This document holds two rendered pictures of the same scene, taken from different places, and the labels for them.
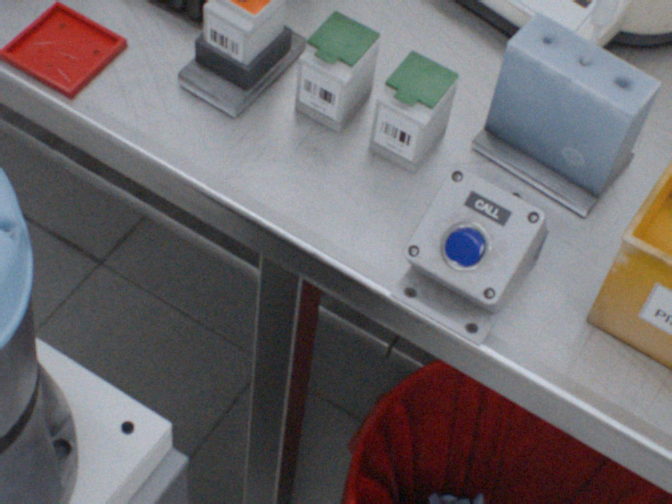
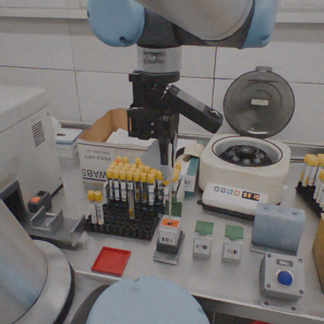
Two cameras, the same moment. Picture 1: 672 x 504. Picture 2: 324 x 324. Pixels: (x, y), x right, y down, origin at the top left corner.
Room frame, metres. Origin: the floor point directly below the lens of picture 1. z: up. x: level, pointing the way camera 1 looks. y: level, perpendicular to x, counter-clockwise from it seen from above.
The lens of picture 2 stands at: (0.11, 0.23, 1.41)
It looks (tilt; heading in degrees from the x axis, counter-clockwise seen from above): 28 degrees down; 348
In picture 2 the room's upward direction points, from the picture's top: straight up
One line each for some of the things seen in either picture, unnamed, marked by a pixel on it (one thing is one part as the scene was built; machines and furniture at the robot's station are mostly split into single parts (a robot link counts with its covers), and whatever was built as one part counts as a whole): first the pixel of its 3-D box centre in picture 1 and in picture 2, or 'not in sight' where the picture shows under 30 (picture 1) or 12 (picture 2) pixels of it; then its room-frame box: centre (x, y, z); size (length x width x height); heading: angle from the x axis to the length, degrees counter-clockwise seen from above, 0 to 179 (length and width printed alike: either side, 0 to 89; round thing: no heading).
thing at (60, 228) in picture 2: not in sight; (39, 221); (0.76, 0.38, 0.92); 0.21 x 0.07 x 0.05; 65
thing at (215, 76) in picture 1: (243, 51); (169, 242); (0.66, 0.09, 0.89); 0.09 x 0.05 x 0.04; 153
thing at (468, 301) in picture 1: (489, 223); (280, 269); (0.51, -0.10, 0.92); 0.13 x 0.07 x 0.08; 155
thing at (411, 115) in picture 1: (413, 112); (232, 243); (0.61, -0.04, 0.91); 0.05 x 0.04 x 0.07; 155
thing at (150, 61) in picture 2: not in sight; (159, 59); (0.66, 0.11, 1.30); 0.08 x 0.08 x 0.05
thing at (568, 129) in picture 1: (567, 110); (276, 228); (0.62, -0.15, 0.92); 0.10 x 0.07 x 0.10; 60
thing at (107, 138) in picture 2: not in sight; (131, 145); (1.07, 0.13, 0.95); 0.29 x 0.25 x 0.15; 155
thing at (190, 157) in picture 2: not in sight; (186, 161); (0.97, -0.04, 0.92); 0.24 x 0.12 x 0.10; 155
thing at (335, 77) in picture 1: (337, 71); (203, 238); (0.63, 0.02, 0.91); 0.05 x 0.04 x 0.07; 155
